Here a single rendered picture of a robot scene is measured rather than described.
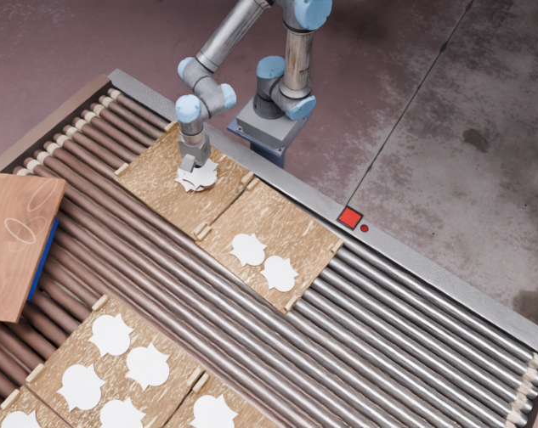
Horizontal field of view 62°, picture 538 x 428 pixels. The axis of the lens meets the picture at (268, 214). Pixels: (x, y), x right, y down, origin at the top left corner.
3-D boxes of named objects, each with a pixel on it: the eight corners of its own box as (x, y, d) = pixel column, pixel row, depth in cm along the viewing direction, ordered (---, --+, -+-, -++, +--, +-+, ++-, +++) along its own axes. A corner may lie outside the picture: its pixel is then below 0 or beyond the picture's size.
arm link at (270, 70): (274, 72, 181) (275, 46, 169) (295, 93, 176) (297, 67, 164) (250, 86, 178) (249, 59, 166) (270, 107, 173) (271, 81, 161)
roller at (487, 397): (82, 121, 189) (78, 114, 185) (522, 415, 143) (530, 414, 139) (73, 129, 187) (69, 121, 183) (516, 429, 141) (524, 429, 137)
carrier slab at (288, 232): (257, 180, 174) (257, 177, 173) (344, 243, 163) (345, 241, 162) (195, 244, 161) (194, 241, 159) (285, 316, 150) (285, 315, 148)
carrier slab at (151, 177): (177, 124, 185) (177, 121, 183) (256, 177, 175) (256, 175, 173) (114, 180, 171) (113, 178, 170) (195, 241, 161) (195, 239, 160)
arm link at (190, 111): (207, 104, 132) (183, 117, 130) (210, 128, 142) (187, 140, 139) (193, 87, 135) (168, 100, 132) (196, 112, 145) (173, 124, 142)
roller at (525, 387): (99, 107, 193) (95, 98, 189) (533, 388, 147) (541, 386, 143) (91, 114, 191) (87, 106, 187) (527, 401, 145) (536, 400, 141)
